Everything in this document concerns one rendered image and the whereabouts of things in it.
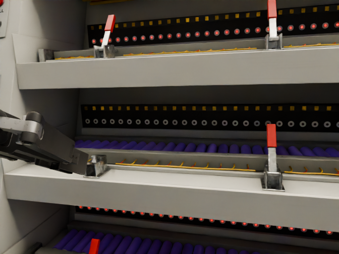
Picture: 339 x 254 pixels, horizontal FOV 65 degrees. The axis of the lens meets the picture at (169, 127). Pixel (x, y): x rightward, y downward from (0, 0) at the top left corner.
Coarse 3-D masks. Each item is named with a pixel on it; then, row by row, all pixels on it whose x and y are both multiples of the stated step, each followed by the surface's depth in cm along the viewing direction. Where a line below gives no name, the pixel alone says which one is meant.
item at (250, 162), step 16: (112, 160) 47; (128, 160) 46; (144, 160) 46; (160, 160) 45; (176, 160) 44; (192, 160) 44; (208, 160) 43; (224, 160) 42; (240, 160) 42; (256, 160) 41; (288, 160) 40; (304, 160) 40; (320, 160) 39; (336, 160) 39
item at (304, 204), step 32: (64, 128) 60; (96, 128) 60; (32, 192) 44; (64, 192) 42; (96, 192) 41; (128, 192) 39; (160, 192) 38; (192, 192) 37; (224, 192) 36; (256, 192) 35; (288, 192) 34; (320, 192) 34; (288, 224) 34; (320, 224) 33
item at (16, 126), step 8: (0, 120) 20; (8, 120) 21; (16, 120) 21; (24, 120) 21; (0, 128) 20; (8, 128) 20; (16, 128) 21; (24, 128) 21; (32, 128) 21; (40, 128) 22
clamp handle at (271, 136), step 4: (268, 124) 38; (272, 124) 38; (268, 128) 38; (272, 128) 38; (268, 132) 38; (272, 132) 38; (268, 136) 38; (272, 136) 38; (268, 140) 37; (272, 140) 37; (268, 144) 37; (272, 144) 37; (268, 148) 37; (272, 148) 37; (268, 152) 37; (272, 152) 37; (268, 156) 37; (272, 156) 37; (268, 160) 37; (272, 160) 36; (268, 164) 37; (272, 164) 36; (272, 168) 36; (276, 168) 36
